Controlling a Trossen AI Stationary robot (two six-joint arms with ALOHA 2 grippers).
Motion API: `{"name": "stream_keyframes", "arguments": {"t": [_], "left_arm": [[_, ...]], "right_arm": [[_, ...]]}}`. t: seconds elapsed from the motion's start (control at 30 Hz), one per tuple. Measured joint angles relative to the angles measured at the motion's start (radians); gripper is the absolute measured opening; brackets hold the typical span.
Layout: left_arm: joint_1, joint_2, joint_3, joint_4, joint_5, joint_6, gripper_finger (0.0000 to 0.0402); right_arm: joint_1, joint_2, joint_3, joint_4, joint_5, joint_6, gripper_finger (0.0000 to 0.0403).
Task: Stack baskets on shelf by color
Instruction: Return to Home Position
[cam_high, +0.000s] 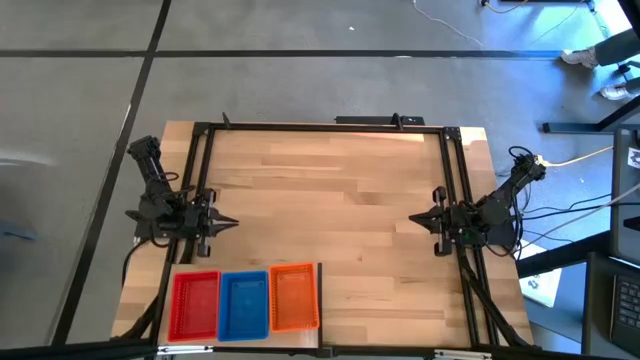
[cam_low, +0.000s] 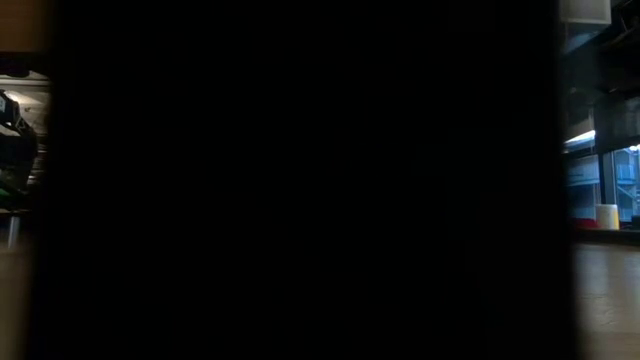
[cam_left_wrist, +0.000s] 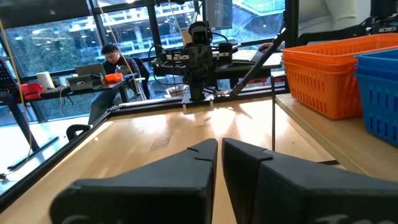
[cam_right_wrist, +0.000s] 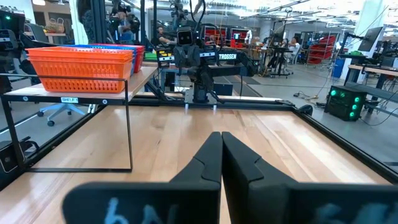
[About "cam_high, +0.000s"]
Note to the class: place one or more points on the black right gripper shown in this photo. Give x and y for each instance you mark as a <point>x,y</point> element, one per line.
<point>450,222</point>

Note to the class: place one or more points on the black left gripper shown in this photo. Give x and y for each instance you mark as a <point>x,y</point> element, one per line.
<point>202,220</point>

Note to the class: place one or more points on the blue plastic slotted basket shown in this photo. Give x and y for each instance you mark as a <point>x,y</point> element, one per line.
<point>243,306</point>

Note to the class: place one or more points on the red plastic slotted basket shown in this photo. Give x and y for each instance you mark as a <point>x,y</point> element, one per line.
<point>194,306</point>

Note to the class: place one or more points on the orange plastic slotted basket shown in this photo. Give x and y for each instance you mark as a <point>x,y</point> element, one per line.
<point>294,297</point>

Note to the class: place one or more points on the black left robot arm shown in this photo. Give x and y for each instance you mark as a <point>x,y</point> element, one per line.
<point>160,210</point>

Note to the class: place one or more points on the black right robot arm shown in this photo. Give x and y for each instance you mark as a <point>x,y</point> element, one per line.
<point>500,205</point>

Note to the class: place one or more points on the yellow power adapter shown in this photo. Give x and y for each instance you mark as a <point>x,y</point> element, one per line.
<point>537,161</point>

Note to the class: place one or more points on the white paper sheet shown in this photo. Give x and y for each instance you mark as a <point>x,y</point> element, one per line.
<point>542,290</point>

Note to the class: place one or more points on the black desk leg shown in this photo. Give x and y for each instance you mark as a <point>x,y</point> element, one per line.
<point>560,255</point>
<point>570,128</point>

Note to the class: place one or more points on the dark grey desk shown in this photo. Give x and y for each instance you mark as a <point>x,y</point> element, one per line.
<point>600,300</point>

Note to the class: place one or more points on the black keyboard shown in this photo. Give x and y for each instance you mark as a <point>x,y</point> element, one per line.
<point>625,310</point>

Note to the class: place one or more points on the white marker tag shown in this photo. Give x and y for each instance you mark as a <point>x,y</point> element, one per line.
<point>635,157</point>

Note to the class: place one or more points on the person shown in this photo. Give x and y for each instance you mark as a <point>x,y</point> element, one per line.
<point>580,57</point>

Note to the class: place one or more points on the black aluminium frame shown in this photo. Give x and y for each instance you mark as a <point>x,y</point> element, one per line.
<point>300,127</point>

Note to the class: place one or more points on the silver metal bracket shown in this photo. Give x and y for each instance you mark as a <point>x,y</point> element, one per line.
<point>185,350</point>
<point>462,354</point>

